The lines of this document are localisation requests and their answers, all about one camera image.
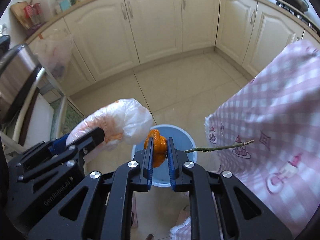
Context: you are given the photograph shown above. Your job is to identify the cream base cabinets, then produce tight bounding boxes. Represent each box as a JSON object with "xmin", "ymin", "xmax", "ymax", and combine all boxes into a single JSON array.
[{"xmin": 28, "ymin": 0, "xmax": 319, "ymax": 95}]

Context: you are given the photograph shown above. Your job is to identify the white plastic bag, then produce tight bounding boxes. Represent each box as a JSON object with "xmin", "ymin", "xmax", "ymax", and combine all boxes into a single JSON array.
[{"xmin": 66, "ymin": 99, "xmax": 153, "ymax": 152}]

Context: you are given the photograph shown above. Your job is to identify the gas stove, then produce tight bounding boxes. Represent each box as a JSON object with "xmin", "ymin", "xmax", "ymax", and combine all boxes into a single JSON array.
[{"xmin": 276, "ymin": 0, "xmax": 319, "ymax": 36}]

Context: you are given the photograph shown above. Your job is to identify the glass jar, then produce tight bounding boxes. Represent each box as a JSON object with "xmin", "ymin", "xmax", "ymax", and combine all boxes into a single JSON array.
[{"xmin": 55, "ymin": 0, "xmax": 72, "ymax": 14}]

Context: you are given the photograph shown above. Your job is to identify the wooden cutting board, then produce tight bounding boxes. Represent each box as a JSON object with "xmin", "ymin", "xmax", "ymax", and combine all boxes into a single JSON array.
[{"xmin": 10, "ymin": 1, "xmax": 34, "ymax": 30}]

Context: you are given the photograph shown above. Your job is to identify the pink checkered tablecloth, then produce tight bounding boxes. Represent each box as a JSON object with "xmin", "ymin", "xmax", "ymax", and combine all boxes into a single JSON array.
[{"xmin": 169, "ymin": 39, "xmax": 320, "ymax": 240}]

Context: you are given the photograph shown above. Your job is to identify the stainless steel appliance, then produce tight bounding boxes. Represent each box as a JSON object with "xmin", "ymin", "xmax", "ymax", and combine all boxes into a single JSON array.
[{"xmin": 0, "ymin": 35, "xmax": 42, "ymax": 129}]

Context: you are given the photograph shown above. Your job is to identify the hanging plastic bag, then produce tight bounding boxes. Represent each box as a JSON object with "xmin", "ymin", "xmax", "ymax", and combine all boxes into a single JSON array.
[{"xmin": 34, "ymin": 29, "xmax": 74, "ymax": 82}]

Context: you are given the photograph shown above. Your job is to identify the orange peel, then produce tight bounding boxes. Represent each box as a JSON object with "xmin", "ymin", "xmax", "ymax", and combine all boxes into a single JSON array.
[{"xmin": 144, "ymin": 129, "xmax": 167, "ymax": 168}]

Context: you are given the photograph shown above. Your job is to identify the green twig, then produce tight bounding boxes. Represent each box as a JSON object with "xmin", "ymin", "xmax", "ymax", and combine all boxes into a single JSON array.
[{"xmin": 184, "ymin": 140, "xmax": 254, "ymax": 153}]

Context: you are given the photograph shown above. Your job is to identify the blue trash bin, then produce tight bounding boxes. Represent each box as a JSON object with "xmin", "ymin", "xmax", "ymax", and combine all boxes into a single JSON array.
[{"xmin": 131, "ymin": 124, "xmax": 198, "ymax": 188}]

